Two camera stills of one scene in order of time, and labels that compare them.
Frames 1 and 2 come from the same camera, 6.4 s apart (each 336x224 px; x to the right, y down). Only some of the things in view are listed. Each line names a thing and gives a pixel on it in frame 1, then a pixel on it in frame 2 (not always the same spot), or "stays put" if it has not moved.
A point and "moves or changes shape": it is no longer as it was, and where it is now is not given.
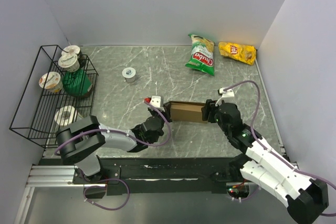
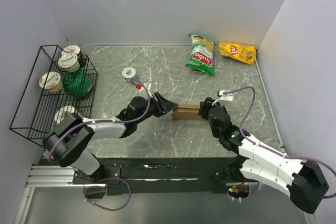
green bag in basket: x=77 y=83 stays put
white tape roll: x=65 y=115 stays put
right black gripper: x=210 y=106 → x=205 y=106
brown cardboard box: x=187 y=112 moves or changes shape
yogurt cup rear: x=74 y=51 stays put
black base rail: x=167 y=175 stays put
